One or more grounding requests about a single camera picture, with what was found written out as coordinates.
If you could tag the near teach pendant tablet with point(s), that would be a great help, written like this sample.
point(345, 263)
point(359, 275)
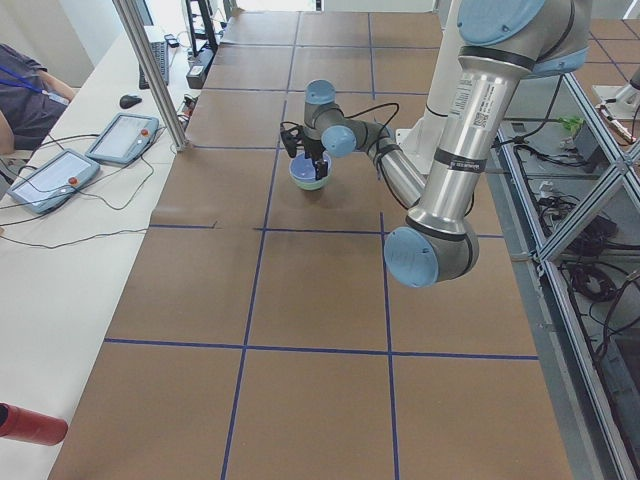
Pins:
point(52, 184)

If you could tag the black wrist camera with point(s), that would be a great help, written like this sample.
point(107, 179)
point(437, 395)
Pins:
point(287, 136)

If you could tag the seated person in blue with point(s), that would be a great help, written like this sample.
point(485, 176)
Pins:
point(32, 101)

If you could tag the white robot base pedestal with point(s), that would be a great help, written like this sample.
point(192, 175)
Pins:
point(419, 142)

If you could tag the green bowl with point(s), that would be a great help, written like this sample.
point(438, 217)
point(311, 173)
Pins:
point(310, 186)

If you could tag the red cylinder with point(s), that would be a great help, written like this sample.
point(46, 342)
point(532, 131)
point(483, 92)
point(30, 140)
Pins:
point(32, 427)

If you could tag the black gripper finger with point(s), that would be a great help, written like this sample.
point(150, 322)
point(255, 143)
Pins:
point(300, 143)
point(320, 168)

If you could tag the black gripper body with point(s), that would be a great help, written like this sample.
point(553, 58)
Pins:
point(313, 148)

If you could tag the teach pendant tablet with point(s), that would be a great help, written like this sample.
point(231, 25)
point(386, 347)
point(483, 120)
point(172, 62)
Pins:
point(52, 184)
point(124, 139)

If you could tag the blue bowl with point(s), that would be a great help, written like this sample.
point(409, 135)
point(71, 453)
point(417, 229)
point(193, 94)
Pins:
point(302, 169)

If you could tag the black computer mouse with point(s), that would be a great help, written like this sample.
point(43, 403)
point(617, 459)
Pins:
point(129, 100)

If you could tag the far teach pendant tablet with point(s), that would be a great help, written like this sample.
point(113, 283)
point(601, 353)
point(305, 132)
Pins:
point(124, 139)

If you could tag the aluminium frame rail structure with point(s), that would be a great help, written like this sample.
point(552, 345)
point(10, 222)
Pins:
point(569, 204)

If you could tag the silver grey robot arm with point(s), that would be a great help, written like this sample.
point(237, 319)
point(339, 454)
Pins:
point(502, 42)

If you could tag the aluminium frame post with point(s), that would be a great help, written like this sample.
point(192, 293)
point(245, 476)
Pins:
point(135, 30)

